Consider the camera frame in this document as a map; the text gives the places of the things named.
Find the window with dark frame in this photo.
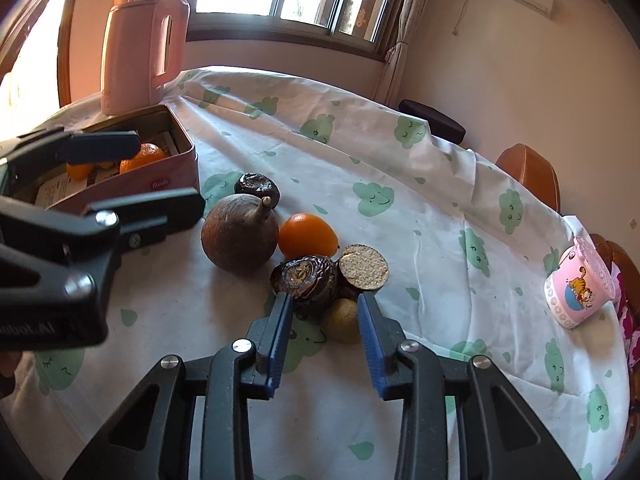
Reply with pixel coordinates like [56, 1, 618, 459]
[188, 0, 401, 58]

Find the dark wrinkled passion fruit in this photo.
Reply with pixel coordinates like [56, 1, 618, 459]
[234, 172, 281, 209]

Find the small orange in box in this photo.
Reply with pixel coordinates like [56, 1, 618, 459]
[65, 164, 96, 182]

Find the pink metal tin box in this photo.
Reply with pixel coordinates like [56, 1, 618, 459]
[3, 104, 200, 214]

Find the pink cartoon cup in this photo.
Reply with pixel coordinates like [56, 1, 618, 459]
[544, 236, 615, 330]

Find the small yellow-green fruit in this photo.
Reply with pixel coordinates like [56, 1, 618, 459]
[321, 298, 360, 344]

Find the halved fruit with beige flesh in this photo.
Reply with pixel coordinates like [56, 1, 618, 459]
[337, 244, 390, 300]

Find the small orange kumquat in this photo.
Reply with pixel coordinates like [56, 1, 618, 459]
[278, 214, 340, 259]

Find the cloud pattern tablecloth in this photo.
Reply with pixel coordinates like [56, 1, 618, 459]
[1, 68, 629, 479]

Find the large brown round fruit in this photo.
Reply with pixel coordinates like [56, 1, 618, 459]
[201, 194, 279, 275]

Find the dark pinecone-like fruit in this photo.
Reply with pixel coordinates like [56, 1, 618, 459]
[270, 256, 337, 320]

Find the wooden door frame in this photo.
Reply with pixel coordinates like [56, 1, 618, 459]
[1, 0, 66, 117]

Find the right beige curtain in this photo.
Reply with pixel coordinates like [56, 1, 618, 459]
[372, 0, 428, 106]

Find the pink electric kettle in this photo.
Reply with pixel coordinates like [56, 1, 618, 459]
[101, 0, 190, 116]

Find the large orange mandarin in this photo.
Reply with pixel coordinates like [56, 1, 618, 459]
[119, 143, 166, 174]

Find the dark round stool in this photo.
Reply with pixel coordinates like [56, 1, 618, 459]
[398, 100, 466, 145]

